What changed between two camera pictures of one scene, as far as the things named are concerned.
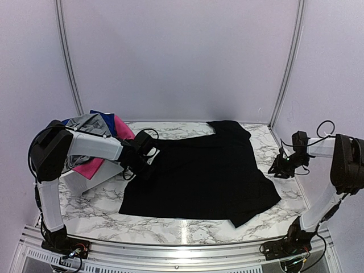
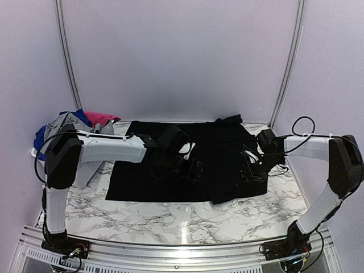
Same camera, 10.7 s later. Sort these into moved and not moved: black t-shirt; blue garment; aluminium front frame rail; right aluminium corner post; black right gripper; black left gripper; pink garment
Moved: black t-shirt; blue garment; pink garment; black left gripper; black right gripper
Not moved: right aluminium corner post; aluminium front frame rail
